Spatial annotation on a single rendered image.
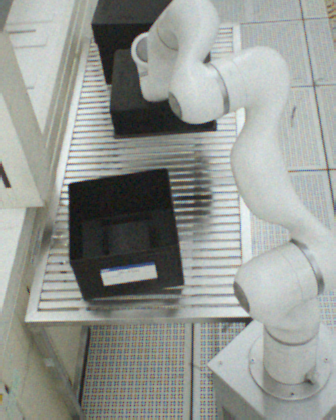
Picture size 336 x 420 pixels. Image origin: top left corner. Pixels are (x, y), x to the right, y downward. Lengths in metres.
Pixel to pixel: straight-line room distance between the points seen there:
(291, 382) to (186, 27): 0.83
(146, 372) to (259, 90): 1.51
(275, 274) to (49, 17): 1.61
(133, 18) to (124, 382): 1.28
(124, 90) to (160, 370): 1.10
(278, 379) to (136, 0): 1.35
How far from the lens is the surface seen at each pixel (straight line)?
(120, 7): 2.33
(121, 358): 2.56
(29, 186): 1.83
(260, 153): 1.23
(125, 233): 1.90
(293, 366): 1.54
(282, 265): 1.28
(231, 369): 1.64
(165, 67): 1.52
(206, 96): 1.19
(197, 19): 1.26
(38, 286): 1.86
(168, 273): 1.72
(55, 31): 2.54
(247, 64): 1.22
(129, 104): 1.85
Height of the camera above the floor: 2.21
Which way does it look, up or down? 48 degrees down
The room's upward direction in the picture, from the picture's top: 9 degrees counter-clockwise
